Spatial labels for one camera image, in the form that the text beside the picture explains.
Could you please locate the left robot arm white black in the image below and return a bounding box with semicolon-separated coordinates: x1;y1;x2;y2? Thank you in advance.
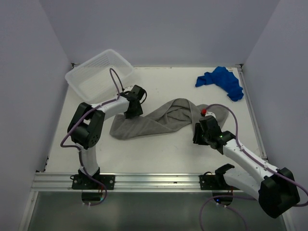
60;85;147;189

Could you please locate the aluminium mounting rail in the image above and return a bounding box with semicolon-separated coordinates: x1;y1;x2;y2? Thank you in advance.
31;172;286;193

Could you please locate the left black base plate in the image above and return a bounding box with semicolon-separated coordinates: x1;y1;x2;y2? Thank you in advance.
70;174;116;190

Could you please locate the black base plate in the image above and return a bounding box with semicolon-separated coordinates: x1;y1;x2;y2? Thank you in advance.
198;172;239;191
70;174;116;190

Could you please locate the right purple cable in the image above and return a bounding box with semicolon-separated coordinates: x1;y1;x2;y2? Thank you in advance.
199;103;308;231

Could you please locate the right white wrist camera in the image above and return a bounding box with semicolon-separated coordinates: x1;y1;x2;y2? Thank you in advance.
201;109;216;118

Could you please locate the white plastic basket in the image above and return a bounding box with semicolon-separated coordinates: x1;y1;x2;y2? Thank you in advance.
65;49;134;104

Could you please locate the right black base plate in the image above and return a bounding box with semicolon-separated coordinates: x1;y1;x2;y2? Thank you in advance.
198;172;239;191

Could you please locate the blue towel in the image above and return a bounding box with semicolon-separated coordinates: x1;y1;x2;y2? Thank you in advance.
195;66;244;102

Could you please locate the grey towel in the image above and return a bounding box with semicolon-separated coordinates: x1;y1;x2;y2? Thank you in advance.
109;97;229;140

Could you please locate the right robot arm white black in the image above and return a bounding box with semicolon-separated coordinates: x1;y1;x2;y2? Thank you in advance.
193;115;300;218

